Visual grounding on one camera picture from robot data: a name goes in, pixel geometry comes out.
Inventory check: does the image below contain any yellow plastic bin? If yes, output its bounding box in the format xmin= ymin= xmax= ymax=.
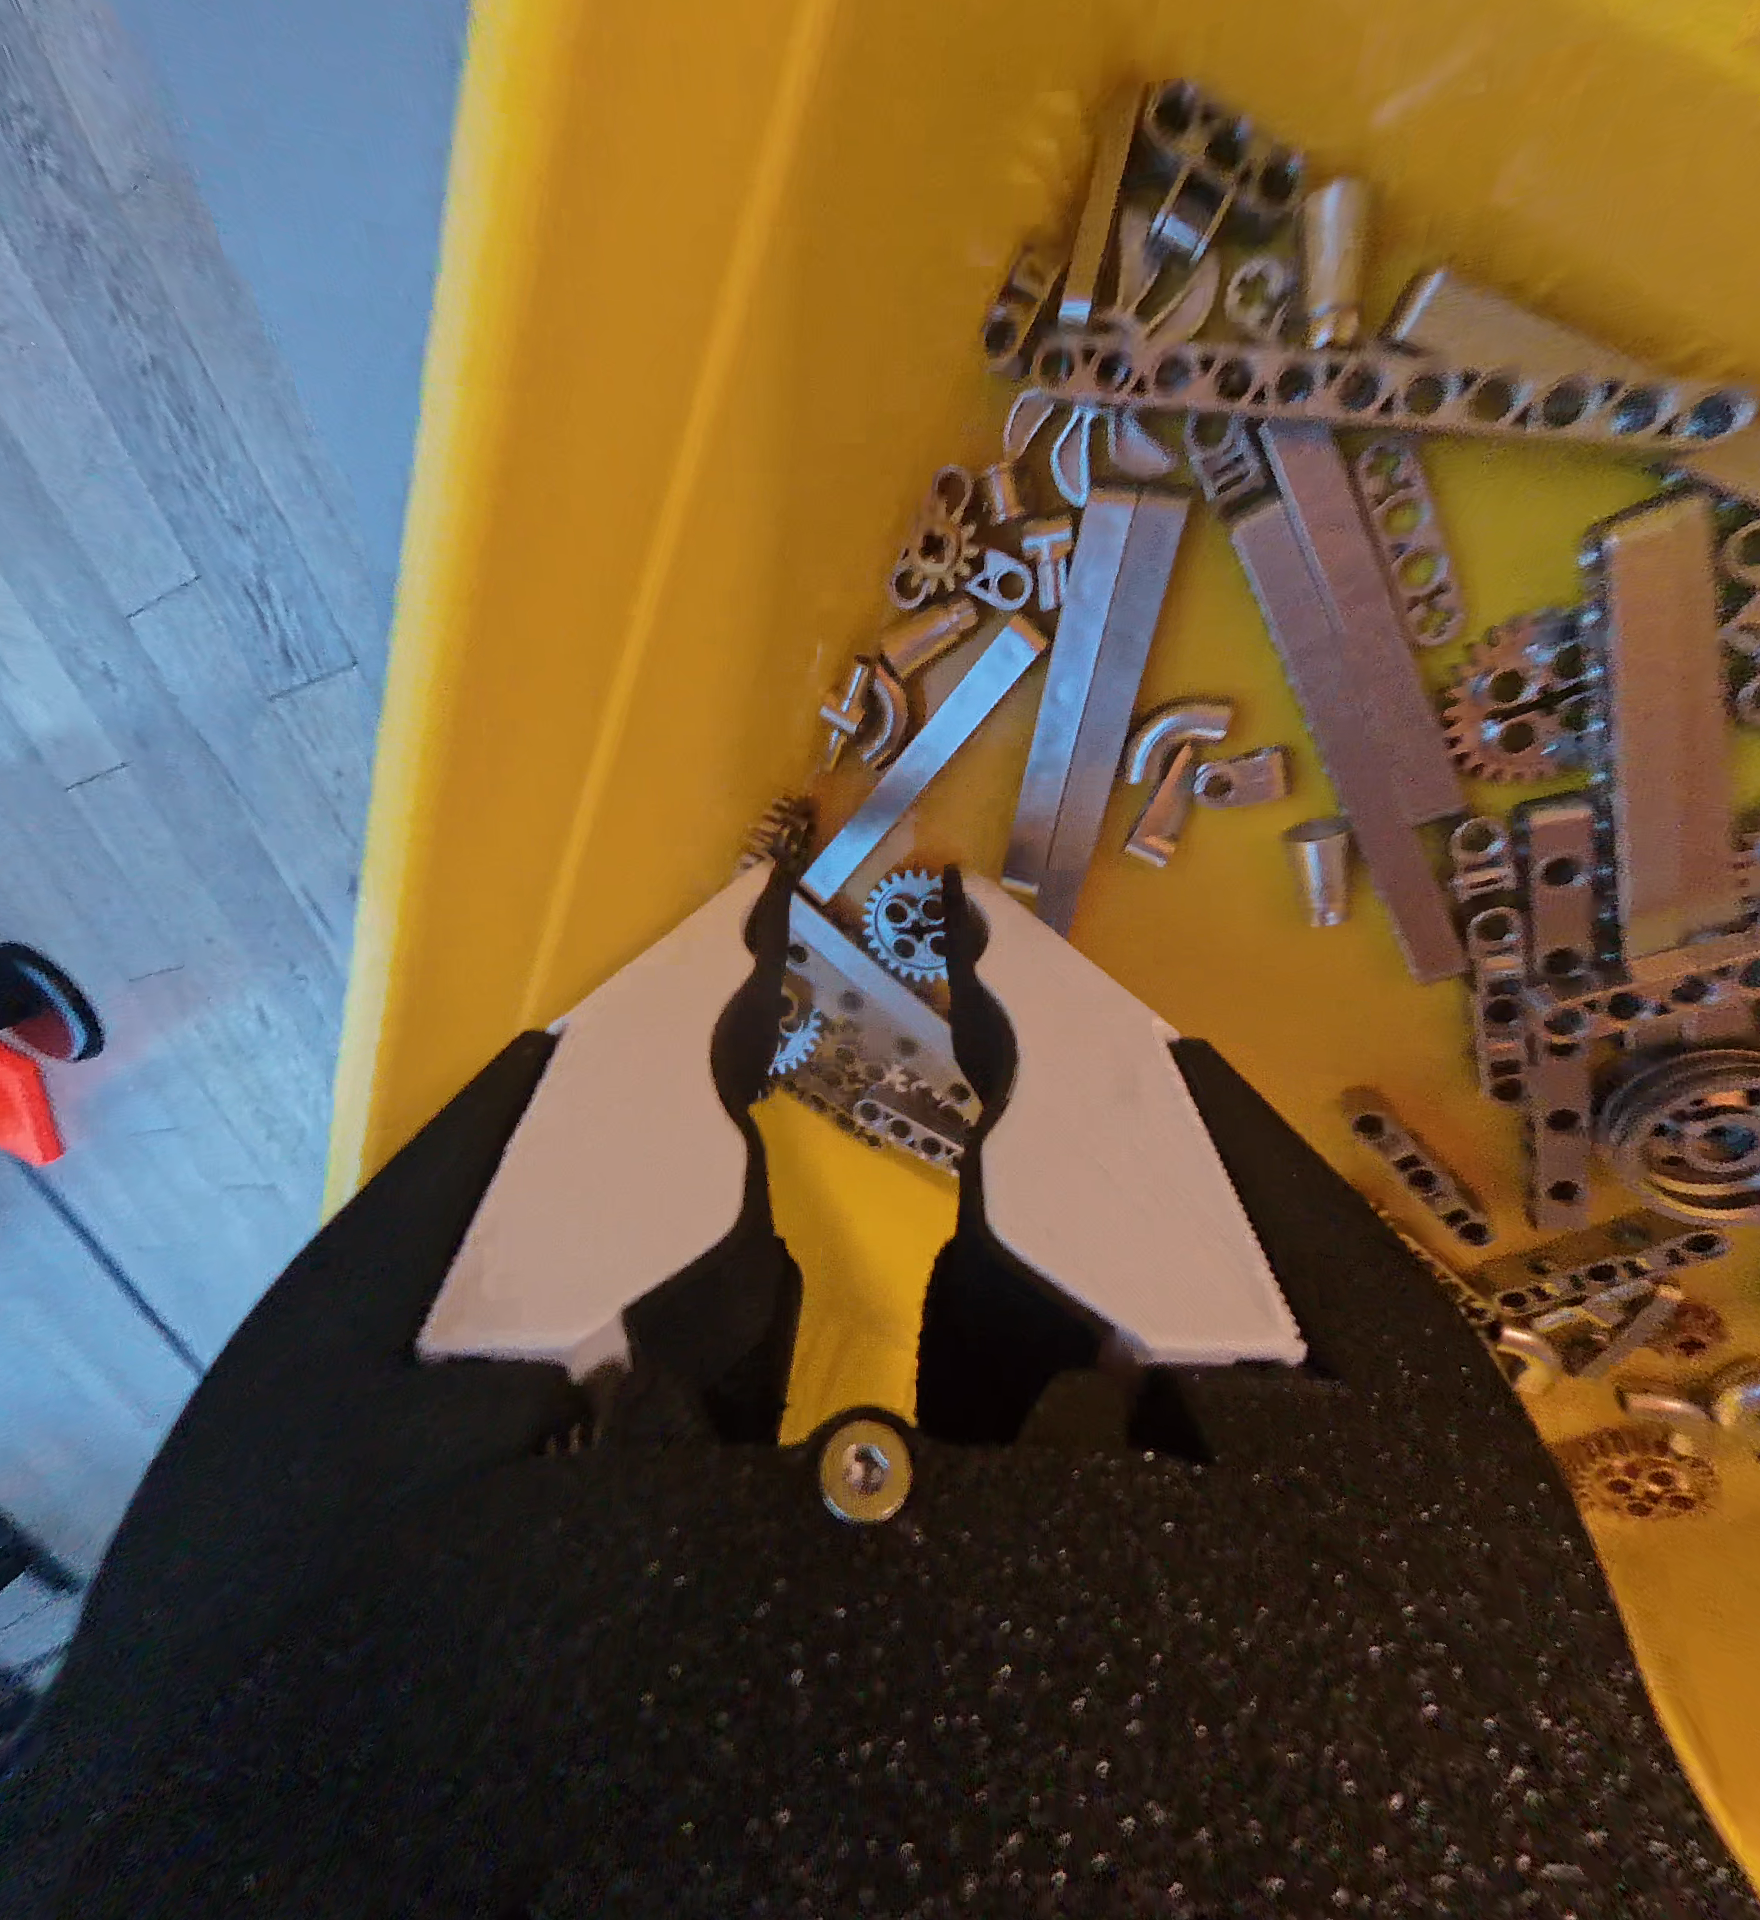
xmin=320 ymin=0 xmax=1760 ymax=1920

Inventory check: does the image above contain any small gold gear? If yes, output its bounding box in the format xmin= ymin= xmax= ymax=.
xmin=1560 ymin=1423 xmax=1723 ymax=1523

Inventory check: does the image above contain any silver pulley wheel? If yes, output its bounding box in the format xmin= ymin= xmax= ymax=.
xmin=1598 ymin=1047 xmax=1760 ymax=1226

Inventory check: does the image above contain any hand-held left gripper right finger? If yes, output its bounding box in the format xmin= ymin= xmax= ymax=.
xmin=920 ymin=859 xmax=1310 ymax=1367

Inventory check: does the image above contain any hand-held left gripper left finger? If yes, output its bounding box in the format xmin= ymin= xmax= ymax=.
xmin=417 ymin=859 xmax=805 ymax=1382

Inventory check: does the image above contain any pile of silver beam parts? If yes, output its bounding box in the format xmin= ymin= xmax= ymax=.
xmin=733 ymin=78 xmax=1760 ymax=1523

